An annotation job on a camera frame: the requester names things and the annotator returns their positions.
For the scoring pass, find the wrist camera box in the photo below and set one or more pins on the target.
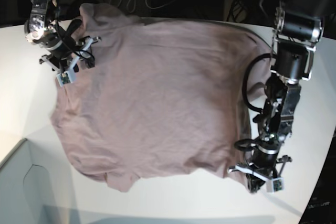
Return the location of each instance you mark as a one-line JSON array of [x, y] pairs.
[[66, 77], [274, 185]]

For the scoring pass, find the white cardboard box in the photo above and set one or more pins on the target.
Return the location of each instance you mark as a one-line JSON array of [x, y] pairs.
[[36, 187]]

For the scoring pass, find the mauve pink t-shirt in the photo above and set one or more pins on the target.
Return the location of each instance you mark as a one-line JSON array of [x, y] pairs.
[[163, 99]]

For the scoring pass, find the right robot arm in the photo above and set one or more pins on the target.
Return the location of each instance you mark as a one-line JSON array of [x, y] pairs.
[[43, 29]]

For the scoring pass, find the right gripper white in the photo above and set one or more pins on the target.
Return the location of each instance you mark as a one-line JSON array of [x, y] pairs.
[[65, 52]]

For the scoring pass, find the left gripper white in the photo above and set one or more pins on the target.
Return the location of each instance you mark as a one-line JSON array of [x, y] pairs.
[[257, 177]]

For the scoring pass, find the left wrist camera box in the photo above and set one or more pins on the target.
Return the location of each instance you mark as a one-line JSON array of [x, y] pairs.
[[274, 185]]

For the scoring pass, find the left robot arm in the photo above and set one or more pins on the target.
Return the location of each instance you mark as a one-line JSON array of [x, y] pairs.
[[298, 27]]

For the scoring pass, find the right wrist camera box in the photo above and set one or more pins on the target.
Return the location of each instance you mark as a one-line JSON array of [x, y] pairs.
[[66, 77]]

